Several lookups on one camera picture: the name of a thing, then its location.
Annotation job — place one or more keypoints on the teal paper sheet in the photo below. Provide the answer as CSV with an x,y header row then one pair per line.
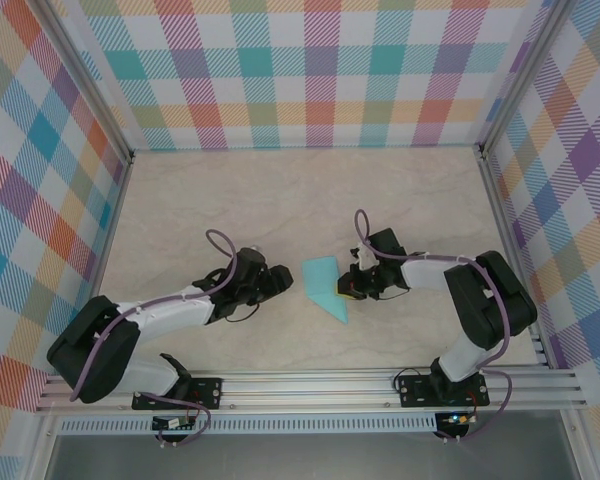
x,y
320,277

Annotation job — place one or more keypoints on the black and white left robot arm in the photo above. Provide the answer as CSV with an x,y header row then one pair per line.
x,y
110,360

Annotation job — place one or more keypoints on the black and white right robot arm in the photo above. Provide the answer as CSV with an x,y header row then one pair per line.
x,y
495,300

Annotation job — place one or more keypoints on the right circuit board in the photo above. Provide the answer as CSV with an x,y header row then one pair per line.
x,y
457,419

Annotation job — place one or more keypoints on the circuit board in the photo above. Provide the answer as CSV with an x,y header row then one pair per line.
x,y
172,424
457,419

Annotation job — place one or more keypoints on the left circuit board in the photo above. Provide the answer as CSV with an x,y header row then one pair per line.
x,y
172,424

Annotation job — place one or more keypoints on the grey metal panel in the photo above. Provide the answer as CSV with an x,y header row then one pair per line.
x,y
305,457

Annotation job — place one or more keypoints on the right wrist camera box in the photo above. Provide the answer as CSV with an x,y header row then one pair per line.
x,y
362,256

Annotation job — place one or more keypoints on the aluminium front rail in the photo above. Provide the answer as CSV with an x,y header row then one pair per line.
x,y
305,387

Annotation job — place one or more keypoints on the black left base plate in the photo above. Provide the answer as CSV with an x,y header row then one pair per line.
x,y
210,392

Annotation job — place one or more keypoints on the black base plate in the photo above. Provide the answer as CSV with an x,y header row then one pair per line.
x,y
415,392
210,392

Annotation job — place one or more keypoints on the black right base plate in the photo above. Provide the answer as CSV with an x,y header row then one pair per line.
x,y
415,392

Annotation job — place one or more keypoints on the aluminium side rail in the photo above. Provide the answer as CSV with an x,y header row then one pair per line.
x,y
517,265
102,265

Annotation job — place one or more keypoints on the aluminium frame post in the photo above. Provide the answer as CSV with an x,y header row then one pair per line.
x,y
522,75
85,80

